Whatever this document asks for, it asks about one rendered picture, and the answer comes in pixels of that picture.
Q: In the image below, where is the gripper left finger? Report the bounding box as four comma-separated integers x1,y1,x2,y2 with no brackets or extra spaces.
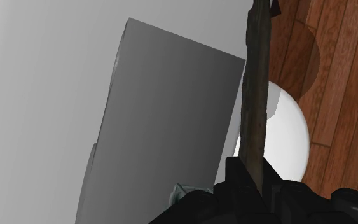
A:
149,156,270,224

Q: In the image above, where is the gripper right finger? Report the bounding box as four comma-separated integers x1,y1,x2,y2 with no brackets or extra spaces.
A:
261,157,358,224

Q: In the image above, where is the dark brown long stick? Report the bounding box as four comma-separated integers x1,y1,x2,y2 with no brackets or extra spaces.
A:
238,0,282,196

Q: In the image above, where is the small pale green thing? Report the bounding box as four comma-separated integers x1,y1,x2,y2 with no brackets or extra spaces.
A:
169,182,214,206

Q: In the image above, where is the white toilet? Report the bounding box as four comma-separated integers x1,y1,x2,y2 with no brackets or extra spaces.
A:
74,17,310,224

